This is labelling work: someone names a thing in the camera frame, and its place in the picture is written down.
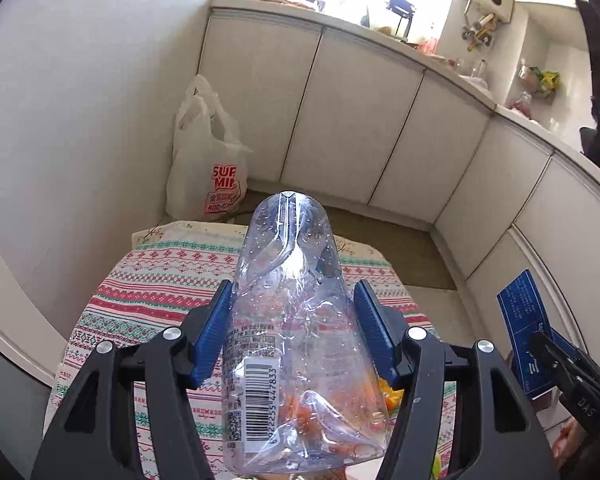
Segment white kitchen cabinets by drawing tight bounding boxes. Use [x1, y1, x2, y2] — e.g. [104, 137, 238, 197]
[198, 0, 600, 366]

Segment white plastic shopping bag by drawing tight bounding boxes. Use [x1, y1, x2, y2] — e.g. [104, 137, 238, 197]
[166, 74, 251, 221]

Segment clear crushed plastic bottle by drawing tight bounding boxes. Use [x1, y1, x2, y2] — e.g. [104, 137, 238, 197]
[222, 191, 389, 477]

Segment white wall water heater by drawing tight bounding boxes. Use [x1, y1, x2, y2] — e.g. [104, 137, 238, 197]
[459, 0, 522, 53]

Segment person's right hand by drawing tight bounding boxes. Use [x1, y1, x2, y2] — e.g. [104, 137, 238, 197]
[552, 417, 588, 469]

